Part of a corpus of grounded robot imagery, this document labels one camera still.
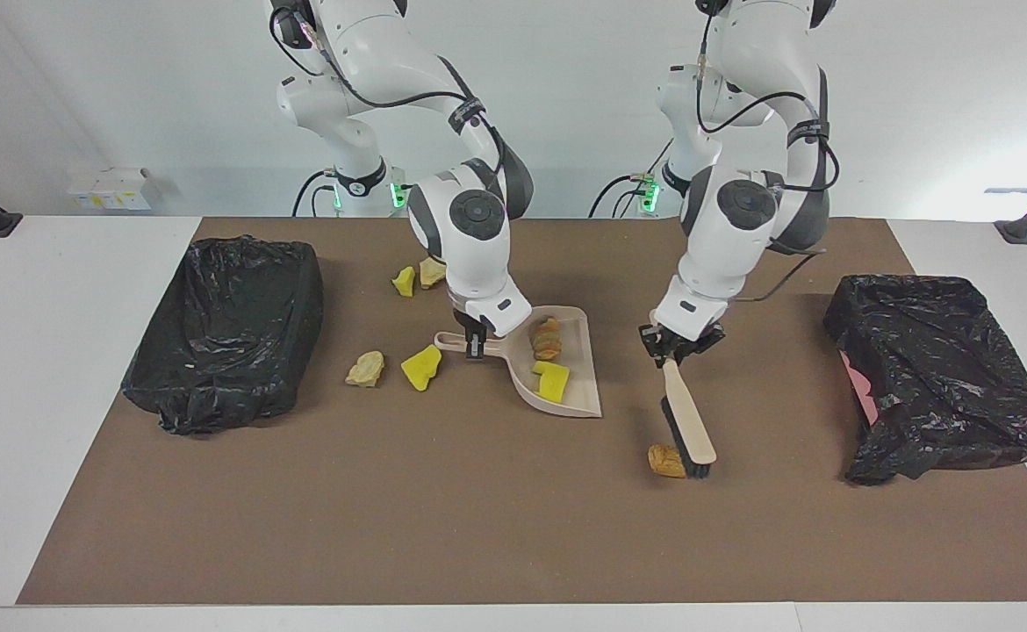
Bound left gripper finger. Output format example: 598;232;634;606
639;323;674;368
682;327;727;363

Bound striped croissant piece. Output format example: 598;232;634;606
528;316;564;362

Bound notched yellow sponge piece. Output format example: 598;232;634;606
532;360;571;405

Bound beige plastic dustpan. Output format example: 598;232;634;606
434;305;604;419

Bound beige hand brush black bristles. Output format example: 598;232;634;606
650;307;718;481

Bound rounded beige bread chunk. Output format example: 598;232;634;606
345;351;385;388

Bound brown cork-shaped bread roll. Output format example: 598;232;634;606
648;444;688;480

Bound pink bin with black bag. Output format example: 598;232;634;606
822;274;1027;486

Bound bin lined with black bag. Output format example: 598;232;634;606
120;234;325;437

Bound brown table mat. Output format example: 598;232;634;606
16;216;1027;607

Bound left arm base cable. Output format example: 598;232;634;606
588;140;672;218

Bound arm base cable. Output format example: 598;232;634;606
292;171;339;218
588;140;672;218

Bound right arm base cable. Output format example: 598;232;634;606
292;171;339;218

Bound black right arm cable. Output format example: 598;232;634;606
268;0;507;176

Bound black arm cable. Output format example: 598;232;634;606
693;0;841;304
268;0;507;176

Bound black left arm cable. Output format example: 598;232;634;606
693;0;841;304

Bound white wall socket box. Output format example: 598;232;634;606
68;167;163;212

